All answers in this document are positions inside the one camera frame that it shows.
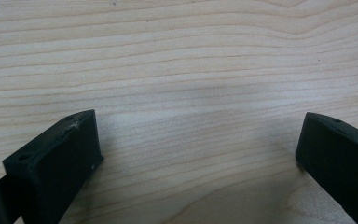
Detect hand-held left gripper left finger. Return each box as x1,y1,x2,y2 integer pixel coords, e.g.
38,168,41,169
0,108,104,224

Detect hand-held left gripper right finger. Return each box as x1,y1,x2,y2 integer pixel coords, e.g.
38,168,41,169
295,111,358,224

